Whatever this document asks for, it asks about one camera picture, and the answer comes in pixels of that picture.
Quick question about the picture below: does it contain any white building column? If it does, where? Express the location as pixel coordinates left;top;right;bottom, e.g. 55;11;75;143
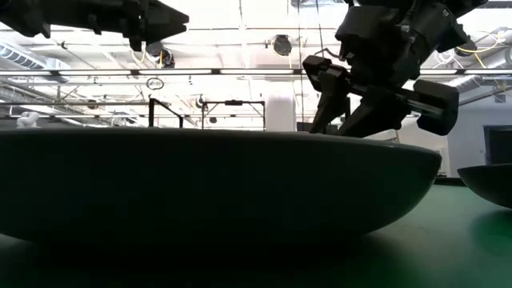
266;91;298;133

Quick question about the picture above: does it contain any yellow ceiling cable loop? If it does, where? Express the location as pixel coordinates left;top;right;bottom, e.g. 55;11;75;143
455;31;505;69

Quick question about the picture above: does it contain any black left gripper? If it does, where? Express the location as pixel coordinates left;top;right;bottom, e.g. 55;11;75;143
47;0;190;52

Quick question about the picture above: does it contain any dark green plate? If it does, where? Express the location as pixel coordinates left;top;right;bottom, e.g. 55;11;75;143
0;127;442;245

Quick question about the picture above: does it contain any black background gantry frame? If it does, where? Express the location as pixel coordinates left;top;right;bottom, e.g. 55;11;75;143
201;99;267;131

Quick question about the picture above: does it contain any long ceiling light strip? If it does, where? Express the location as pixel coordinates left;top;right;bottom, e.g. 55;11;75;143
0;68;512;77

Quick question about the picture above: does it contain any thin black hanging cable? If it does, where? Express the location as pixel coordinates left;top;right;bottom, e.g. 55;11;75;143
297;0;305;123
315;0;325;57

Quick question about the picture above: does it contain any dark door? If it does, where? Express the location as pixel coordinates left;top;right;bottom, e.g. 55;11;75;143
482;125;512;166

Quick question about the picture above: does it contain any maroon plate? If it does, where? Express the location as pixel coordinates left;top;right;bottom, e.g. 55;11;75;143
457;163;512;210

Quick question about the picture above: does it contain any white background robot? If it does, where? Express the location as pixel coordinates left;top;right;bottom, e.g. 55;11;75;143
16;111;41;129

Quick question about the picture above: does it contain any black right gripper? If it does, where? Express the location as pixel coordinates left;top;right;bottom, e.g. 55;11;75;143
302;6;460;139

